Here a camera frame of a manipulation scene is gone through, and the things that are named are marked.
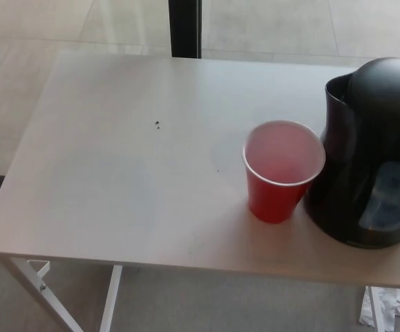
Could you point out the black electric kettle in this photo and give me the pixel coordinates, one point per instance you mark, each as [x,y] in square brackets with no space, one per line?
[358,138]

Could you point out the red plastic cup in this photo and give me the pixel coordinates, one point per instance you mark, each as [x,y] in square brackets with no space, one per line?
[272,197]

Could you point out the white straight table leg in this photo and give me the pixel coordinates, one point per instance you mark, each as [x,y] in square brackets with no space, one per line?
[110,301]
[375,311]

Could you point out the white short table brace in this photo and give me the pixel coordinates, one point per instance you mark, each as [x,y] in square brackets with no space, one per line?
[42,268]

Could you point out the white diagonal table leg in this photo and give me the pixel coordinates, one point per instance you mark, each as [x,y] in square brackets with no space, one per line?
[40,294]

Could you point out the crumpled white paper scrap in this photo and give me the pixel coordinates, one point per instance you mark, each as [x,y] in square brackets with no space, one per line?
[391,304]

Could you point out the black vertical window post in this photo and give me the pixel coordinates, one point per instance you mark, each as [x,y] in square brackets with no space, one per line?
[185,27]

